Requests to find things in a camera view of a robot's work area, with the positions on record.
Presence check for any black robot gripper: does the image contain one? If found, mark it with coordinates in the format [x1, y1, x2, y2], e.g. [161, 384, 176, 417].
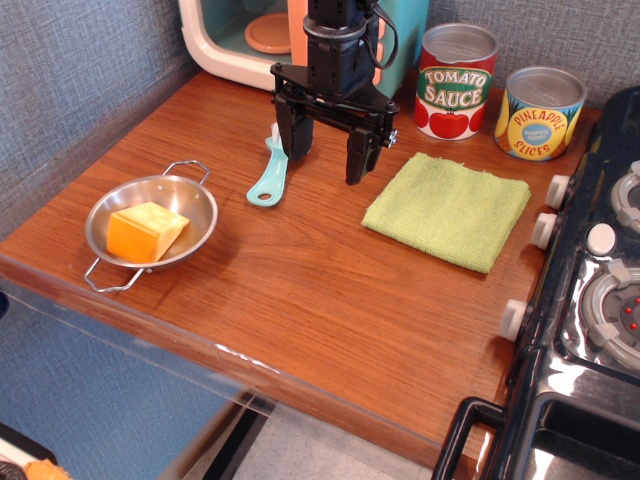
[271, 36, 399, 186]

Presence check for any green rag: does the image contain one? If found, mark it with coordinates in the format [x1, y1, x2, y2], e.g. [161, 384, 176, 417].
[361, 153, 531, 274]

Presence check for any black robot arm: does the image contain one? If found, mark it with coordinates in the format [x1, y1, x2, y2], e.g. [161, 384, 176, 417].
[271, 1, 399, 185]

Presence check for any teal dish brush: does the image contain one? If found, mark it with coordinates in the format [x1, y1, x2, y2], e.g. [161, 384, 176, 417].
[246, 122, 289, 208]

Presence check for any orange microwave plate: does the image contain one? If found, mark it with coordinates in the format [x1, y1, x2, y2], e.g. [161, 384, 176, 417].
[244, 13, 291, 55]

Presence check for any toy microwave oven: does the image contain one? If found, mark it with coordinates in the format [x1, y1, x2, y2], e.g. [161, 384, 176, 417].
[178, 1, 429, 97]

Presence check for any tomato sauce can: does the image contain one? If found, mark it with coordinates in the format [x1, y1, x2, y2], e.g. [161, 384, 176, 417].
[414, 23, 499, 141]

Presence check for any pineapple slices can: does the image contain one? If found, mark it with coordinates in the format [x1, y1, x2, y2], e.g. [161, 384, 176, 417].
[494, 66, 587, 162]

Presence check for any yellow cheese block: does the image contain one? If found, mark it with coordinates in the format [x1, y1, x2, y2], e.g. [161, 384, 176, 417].
[106, 202, 190, 264]

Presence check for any white stove knob middle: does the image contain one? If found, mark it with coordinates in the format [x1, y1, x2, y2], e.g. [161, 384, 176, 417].
[531, 213, 557, 250]

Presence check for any white stove knob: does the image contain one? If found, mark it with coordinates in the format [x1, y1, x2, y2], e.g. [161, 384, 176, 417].
[545, 175, 571, 210]
[531, 213, 557, 250]
[498, 299, 528, 342]

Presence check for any white stove knob rear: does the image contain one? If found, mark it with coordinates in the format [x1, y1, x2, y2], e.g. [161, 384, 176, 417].
[545, 175, 571, 210]

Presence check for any white stove knob front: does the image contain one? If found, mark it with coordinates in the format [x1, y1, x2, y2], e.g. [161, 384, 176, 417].
[498, 299, 528, 342]

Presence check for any white stove button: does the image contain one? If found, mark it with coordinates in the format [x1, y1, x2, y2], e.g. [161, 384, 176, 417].
[586, 223, 616, 256]

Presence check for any grey rear stove burner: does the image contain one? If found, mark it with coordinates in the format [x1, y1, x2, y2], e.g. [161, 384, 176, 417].
[610, 161, 640, 233]

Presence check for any grey stove burner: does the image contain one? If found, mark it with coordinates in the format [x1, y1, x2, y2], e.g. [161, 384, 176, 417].
[581, 259, 639, 371]
[610, 161, 640, 233]

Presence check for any grey front stove burner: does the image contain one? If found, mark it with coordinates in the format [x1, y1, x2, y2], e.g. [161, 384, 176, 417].
[581, 259, 639, 371]

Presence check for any black toy stove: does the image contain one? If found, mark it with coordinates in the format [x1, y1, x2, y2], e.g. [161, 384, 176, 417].
[430, 85, 640, 480]

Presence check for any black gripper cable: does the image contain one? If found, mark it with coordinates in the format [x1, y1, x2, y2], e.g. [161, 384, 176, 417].
[360, 0, 400, 71]

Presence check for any steel two-handled pan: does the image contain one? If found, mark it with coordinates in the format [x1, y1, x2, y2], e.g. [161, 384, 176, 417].
[84, 160, 219, 293]

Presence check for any black oven door handle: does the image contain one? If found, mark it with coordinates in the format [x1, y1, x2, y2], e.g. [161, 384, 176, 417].
[432, 397, 506, 480]

